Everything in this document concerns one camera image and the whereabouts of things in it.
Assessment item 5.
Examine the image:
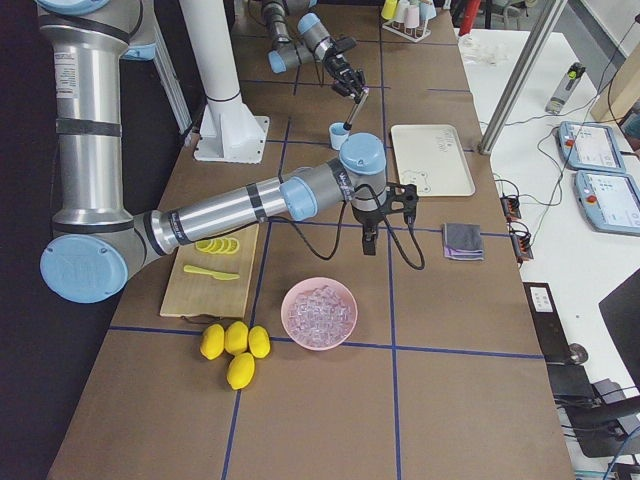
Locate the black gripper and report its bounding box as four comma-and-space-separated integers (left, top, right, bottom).
351, 182, 418, 256
322, 37, 366, 100

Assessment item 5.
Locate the light blue plastic cup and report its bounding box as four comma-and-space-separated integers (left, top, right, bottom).
329, 122, 350, 151

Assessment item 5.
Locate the steel muddler rod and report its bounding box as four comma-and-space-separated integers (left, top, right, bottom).
343, 87, 369, 131

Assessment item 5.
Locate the yellow cup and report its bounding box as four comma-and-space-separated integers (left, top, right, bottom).
381, 0, 398, 21

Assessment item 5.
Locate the white cup rack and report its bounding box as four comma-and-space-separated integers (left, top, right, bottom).
382, 20, 431, 43

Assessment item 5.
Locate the pink bowl of ice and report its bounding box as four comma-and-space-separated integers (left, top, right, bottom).
281, 277, 358, 351

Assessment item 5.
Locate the pink cup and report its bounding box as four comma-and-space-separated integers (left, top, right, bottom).
404, 4, 420, 29

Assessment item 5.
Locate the grey purple folded cloth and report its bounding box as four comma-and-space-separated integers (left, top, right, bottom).
443, 223, 484, 261

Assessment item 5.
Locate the cream bear serving tray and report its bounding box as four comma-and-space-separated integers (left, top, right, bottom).
391, 124, 475, 197

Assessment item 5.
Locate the lemon slices row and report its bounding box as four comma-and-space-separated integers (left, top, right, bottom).
195, 237, 240, 255

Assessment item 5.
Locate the black power strip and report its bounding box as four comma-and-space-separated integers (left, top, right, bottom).
500, 195, 521, 221
510, 230, 534, 263

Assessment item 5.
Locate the whole yellow lemon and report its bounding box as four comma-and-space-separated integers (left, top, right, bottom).
226, 352, 256, 390
200, 324, 225, 360
248, 325, 271, 359
224, 321, 249, 356

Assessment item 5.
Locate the yellow plastic knife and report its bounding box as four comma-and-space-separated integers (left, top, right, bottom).
183, 264, 240, 281

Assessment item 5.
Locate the wooden cutting board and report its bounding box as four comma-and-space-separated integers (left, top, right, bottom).
160, 225, 259, 318

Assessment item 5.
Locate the blue teach pendant tablet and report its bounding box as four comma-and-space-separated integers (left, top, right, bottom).
557, 121, 626, 173
574, 170, 640, 236

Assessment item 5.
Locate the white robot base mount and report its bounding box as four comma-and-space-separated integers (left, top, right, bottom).
180, 0, 270, 164

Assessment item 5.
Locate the aluminium frame post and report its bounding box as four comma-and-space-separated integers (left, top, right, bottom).
478, 0, 568, 155

